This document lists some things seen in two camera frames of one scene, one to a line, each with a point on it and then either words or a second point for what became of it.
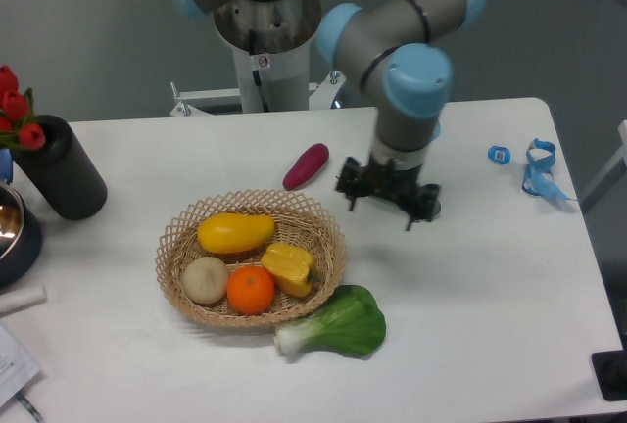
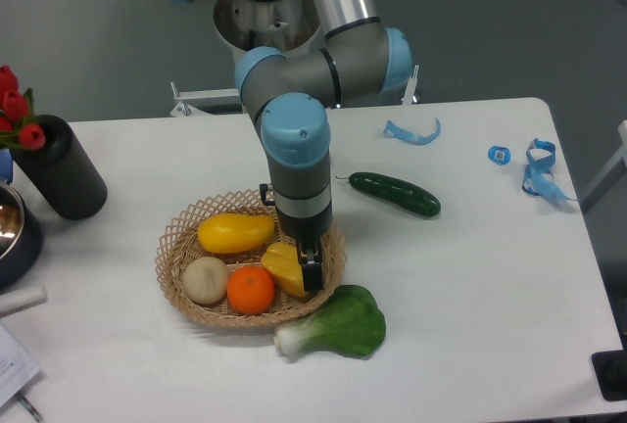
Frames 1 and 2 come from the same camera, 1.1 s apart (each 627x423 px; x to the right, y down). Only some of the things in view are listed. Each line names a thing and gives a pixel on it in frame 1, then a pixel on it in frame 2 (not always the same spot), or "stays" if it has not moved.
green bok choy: [352, 324] stays
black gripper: [382, 179] to [307, 232]
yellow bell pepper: [289, 266] stays
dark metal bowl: [21, 239] stays
